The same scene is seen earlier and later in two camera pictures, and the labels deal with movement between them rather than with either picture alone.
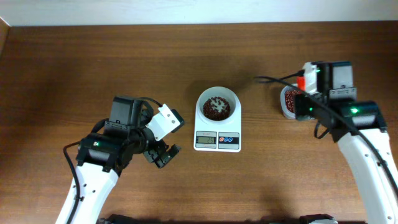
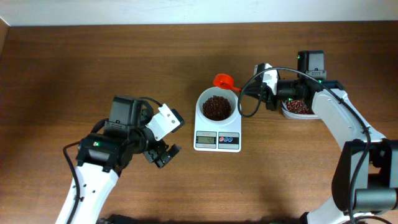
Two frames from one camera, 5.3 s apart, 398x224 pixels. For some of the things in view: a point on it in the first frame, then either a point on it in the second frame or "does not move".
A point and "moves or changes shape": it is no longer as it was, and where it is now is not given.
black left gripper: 153,155 does not move
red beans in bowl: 216,108 does not move
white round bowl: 216,104 does not move
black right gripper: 301,106 to 265,94
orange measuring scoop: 301,83 moves or changes shape
